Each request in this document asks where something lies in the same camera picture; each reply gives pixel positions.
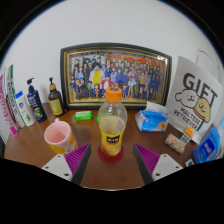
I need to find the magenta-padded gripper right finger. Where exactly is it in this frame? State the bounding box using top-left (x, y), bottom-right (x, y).
top-left (132, 143), bottom-right (184, 186)

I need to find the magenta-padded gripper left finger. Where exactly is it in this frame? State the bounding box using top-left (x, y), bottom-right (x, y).
top-left (41, 143), bottom-right (92, 186)

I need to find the orange juice bottle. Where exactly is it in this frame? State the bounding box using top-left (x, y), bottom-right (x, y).
top-left (97, 86), bottom-right (128, 158)

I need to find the pink and yellow cup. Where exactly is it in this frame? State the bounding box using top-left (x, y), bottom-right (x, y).
top-left (43, 117), bottom-right (79, 155)

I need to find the small snack packet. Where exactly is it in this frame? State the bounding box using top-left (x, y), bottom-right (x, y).
top-left (164, 133), bottom-right (187, 155)

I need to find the blue tissue pack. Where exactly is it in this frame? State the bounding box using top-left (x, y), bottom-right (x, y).
top-left (134, 101), bottom-right (170, 133)

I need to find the brown pump bottle yellow label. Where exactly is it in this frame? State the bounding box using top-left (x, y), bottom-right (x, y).
top-left (47, 77), bottom-right (65, 117)

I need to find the blue detergent bottle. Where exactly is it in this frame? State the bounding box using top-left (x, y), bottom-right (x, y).
top-left (192, 116), bottom-right (224, 165)

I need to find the dark blue pump bottle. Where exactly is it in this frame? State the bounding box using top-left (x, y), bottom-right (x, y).
top-left (26, 77), bottom-right (48, 123)

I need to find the white shampoo bottle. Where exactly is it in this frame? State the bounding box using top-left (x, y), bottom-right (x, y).
top-left (14, 90), bottom-right (37, 128)

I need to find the white paper gift bag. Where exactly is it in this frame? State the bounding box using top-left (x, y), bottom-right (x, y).
top-left (165, 49), bottom-right (224, 145)

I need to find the framed group picture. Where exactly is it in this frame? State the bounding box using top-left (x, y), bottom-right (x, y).
top-left (59, 42), bottom-right (173, 111)

